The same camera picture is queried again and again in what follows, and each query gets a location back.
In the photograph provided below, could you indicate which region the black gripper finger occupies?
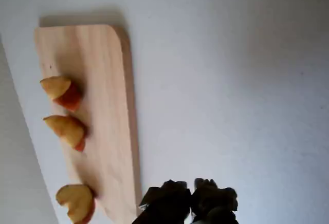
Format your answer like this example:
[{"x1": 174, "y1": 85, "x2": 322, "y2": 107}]
[
  {"x1": 191, "y1": 178, "x2": 240, "y2": 224},
  {"x1": 131, "y1": 179, "x2": 192, "y2": 224}
]

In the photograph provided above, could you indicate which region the large notched apple slice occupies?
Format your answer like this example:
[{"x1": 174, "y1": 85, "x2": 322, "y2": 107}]
[{"x1": 55, "y1": 184, "x2": 96, "y2": 224}]

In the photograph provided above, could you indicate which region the wooden cutting board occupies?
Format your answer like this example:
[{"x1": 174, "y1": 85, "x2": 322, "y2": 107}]
[{"x1": 34, "y1": 24, "x2": 142, "y2": 224}]

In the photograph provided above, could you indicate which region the brown-cored apple slice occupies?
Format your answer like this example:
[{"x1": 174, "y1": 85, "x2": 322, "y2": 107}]
[{"x1": 43, "y1": 115, "x2": 87, "y2": 153}]

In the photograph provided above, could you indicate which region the small browned apple slice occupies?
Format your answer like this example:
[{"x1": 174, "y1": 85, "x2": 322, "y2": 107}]
[{"x1": 39, "y1": 76, "x2": 83, "y2": 113}]

